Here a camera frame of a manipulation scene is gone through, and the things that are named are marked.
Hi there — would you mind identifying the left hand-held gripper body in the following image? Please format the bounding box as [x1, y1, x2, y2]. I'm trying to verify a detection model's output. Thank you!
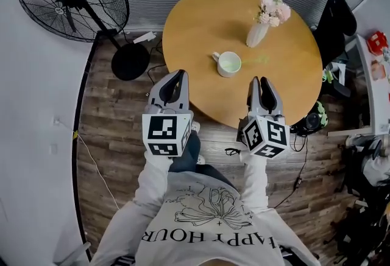
[141, 99, 194, 158]

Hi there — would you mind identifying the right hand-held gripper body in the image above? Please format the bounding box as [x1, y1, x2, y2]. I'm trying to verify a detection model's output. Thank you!
[236, 110, 291, 160]

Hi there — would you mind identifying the green artificial flower stem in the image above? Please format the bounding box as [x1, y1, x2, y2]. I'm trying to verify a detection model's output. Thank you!
[234, 55, 271, 66]

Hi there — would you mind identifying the white mug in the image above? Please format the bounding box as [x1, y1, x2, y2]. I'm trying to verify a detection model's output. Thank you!
[211, 51, 243, 79]

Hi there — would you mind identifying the person's right forearm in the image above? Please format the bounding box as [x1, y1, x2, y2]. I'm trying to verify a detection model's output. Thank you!
[239, 150, 271, 211]

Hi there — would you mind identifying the person's left forearm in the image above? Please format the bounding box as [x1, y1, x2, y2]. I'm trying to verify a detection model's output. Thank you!
[133, 150, 174, 208]

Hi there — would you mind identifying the round wooden table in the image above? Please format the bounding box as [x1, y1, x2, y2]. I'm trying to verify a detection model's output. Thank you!
[161, 0, 324, 130]

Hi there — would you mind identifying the person's left leg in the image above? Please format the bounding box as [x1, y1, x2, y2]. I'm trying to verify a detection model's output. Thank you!
[169, 130, 202, 173]

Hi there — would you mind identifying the black round device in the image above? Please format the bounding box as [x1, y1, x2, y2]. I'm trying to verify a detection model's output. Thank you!
[291, 100, 329, 138]

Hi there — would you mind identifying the white power strip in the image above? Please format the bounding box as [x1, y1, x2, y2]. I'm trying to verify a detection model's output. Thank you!
[132, 31, 157, 45]

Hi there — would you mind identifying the white ribbed vase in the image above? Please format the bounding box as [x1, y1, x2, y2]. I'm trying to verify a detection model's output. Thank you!
[245, 23, 271, 49]

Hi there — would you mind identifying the pink flower bouquet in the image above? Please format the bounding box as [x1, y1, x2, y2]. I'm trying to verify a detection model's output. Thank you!
[254, 0, 292, 28]

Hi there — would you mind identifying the black office chair with headrest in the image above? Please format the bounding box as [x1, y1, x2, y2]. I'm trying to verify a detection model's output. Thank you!
[310, 0, 358, 100]

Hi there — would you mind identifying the black swivel chair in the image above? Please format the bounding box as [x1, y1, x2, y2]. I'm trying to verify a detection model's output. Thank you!
[342, 133, 390, 198]

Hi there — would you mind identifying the white desk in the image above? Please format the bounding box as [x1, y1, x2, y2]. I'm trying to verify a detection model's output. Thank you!
[327, 33, 390, 138]

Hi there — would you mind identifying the person's torso in printed sweatshirt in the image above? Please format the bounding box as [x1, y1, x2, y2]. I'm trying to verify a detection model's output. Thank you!
[90, 172, 321, 266]

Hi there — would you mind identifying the pink gift box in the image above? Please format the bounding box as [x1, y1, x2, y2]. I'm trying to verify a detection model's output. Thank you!
[370, 59, 389, 80]

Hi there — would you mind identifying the red ornament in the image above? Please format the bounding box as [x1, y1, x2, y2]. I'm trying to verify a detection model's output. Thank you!
[366, 30, 388, 55]

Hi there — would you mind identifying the black fan power cable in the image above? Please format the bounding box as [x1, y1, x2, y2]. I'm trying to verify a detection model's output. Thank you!
[144, 39, 168, 98]

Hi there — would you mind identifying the black cable with adapter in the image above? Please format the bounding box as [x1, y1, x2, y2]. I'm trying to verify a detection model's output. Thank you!
[272, 133, 308, 209]

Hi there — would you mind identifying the thin white cable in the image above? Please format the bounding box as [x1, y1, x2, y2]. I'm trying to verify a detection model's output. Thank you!
[54, 117, 120, 210]

